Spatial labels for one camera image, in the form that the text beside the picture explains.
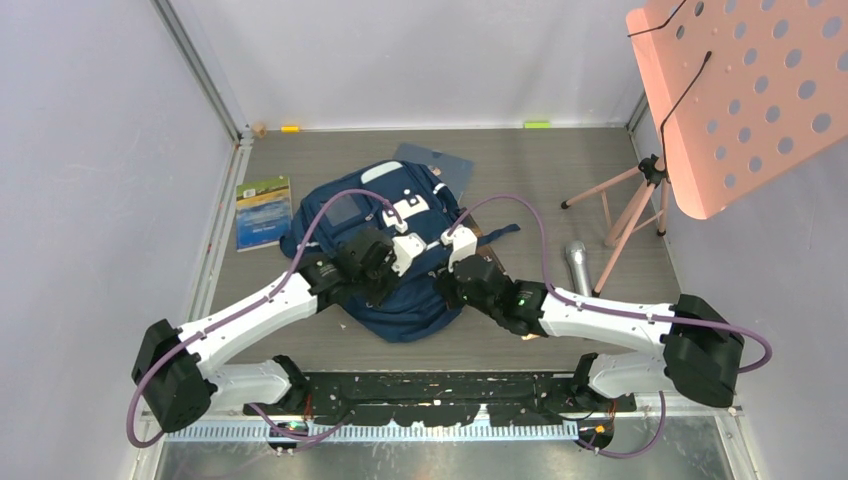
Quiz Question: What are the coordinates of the navy blue backpack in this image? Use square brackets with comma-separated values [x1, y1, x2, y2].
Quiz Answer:
[279, 160, 521, 344]

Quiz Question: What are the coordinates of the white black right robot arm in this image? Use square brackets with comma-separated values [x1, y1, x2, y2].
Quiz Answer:
[436, 255, 745, 411]

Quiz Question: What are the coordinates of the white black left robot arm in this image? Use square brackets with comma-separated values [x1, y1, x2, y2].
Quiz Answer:
[127, 228, 426, 437]

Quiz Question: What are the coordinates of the dark Three Days book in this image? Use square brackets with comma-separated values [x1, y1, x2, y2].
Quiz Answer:
[477, 244, 506, 272]

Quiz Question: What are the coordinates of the silver metal cylinder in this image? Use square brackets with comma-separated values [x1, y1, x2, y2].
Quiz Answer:
[564, 240, 592, 296]

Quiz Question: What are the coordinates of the dark blue notebook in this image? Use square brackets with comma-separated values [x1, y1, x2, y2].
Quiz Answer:
[393, 143, 474, 201]

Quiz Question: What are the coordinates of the blue green landscape book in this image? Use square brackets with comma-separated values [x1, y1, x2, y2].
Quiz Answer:
[235, 175, 293, 252]

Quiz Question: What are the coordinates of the small wooden cube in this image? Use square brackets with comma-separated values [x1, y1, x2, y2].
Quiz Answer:
[251, 122, 268, 138]

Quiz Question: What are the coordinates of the green tape piece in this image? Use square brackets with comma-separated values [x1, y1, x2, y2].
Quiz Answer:
[523, 121, 551, 129]

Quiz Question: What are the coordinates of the pink perforated stand board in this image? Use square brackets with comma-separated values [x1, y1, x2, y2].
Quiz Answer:
[626, 1, 847, 220]

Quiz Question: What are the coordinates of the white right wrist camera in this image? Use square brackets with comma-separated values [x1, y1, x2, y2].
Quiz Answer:
[440, 225, 478, 272]

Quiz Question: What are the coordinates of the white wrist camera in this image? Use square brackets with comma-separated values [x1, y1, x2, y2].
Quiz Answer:
[391, 222, 426, 277]
[440, 225, 478, 272]

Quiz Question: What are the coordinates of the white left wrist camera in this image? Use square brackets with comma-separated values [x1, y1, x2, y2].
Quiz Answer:
[391, 222, 426, 277]

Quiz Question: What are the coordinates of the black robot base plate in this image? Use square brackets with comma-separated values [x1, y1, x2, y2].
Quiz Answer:
[261, 371, 636, 427]

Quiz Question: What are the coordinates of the aluminium frame rail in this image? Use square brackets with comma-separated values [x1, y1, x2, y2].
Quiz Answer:
[150, 0, 242, 144]

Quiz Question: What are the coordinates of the black thin stand cable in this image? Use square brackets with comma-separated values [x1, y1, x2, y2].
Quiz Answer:
[626, 0, 714, 180]

